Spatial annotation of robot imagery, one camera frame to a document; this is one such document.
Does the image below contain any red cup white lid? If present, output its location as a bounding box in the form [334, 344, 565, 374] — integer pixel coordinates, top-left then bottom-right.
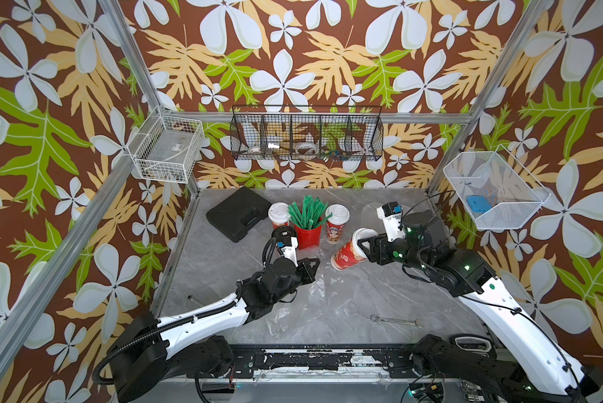
[325, 204, 350, 244]
[268, 203, 291, 228]
[331, 228, 378, 270]

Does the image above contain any red plastic straw cup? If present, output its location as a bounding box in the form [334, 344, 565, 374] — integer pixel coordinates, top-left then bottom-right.
[294, 224, 321, 250]

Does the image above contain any white mesh basket right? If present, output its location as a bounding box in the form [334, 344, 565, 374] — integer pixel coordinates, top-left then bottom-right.
[444, 146, 551, 231]

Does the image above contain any black wire basket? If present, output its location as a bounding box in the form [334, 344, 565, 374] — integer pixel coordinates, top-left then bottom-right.
[229, 105, 385, 161]

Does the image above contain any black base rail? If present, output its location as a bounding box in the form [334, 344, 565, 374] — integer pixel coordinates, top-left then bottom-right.
[219, 344, 418, 383]

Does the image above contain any green wrapped straws bundle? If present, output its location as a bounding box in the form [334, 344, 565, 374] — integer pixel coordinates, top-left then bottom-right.
[288, 195, 333, 230]

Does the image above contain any clear plastic carrier bag front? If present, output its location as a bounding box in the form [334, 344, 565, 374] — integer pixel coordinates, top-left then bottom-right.
[266, 263, 362, 336]

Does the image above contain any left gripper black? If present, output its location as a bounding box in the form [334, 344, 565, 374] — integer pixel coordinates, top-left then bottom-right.
[268, 256, 319, 305]

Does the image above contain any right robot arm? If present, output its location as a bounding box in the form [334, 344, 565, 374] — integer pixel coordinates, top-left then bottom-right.
[357, 204, 603, 402]

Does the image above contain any blue object in basket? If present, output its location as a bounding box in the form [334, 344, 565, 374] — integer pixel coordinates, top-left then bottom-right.
[466, 195, 493, 215]

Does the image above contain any black plastic tool case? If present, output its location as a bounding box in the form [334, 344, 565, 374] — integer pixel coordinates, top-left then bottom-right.
[206, 187, 272, 243]

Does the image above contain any white wire basket left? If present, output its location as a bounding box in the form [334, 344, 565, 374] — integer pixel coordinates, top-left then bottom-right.
[128, 107, 205, 184]

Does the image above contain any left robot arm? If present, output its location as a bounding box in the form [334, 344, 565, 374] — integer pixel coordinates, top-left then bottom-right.
[92, 257, 320, 402]

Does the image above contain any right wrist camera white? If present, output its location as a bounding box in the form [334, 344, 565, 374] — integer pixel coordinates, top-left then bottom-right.
[376, 201, 405, 242]

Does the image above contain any metal wrench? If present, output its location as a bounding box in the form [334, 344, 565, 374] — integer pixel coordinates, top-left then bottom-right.
[369, 314, 423, 328]

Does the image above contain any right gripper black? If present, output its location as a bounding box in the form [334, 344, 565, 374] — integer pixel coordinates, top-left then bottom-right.
[356, 232, 432, 276]

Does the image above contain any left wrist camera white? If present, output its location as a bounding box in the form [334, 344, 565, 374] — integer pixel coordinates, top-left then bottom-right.
[273, 226, 298, 265]

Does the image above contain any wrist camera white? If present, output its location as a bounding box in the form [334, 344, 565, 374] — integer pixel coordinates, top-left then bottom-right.
[376, 201, 405, 242]
[273, 226, 298, 265]

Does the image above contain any red cup white lid front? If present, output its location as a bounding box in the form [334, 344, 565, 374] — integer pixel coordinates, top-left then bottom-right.
[331, 228, 378, 270]

